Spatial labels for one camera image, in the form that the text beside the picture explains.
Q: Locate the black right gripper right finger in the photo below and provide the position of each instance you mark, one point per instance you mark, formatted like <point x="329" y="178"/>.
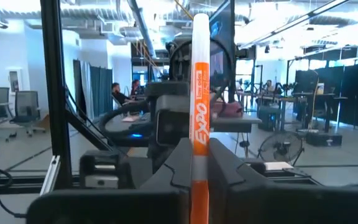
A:
<point x="291" y="205"/>

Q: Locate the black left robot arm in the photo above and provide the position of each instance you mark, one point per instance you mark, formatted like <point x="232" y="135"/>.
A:
<point x="180" y="62"/>

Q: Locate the black floor box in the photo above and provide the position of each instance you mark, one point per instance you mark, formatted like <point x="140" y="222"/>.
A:
<point x="323" y="140"/>

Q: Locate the red cloth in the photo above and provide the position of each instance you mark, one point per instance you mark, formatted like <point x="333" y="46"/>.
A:
<point x="228" y="109"/>

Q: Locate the blue curtain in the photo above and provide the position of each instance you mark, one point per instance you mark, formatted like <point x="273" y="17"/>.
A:
<point x="101" y="90"/>

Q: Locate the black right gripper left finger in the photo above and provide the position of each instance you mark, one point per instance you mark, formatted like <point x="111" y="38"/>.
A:
<point x="120" y="208"/>

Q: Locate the orange Expo marker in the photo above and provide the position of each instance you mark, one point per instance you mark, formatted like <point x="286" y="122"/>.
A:
<point x="200" y="124"/>

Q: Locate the person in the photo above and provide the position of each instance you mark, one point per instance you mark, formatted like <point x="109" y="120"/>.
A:
<point x="120" y="96"/>
<point x="136" y="88"/>
<point x="269" y="86"/>

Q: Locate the black computer tower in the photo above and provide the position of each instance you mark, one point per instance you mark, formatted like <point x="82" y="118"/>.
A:
<point x="269" y="119"/>

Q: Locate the black desk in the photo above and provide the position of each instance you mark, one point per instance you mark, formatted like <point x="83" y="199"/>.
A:
<point x="238" y="123"/>

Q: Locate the black floor fan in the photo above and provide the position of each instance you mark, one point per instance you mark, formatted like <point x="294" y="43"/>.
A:
<point x="280" y="147"/>

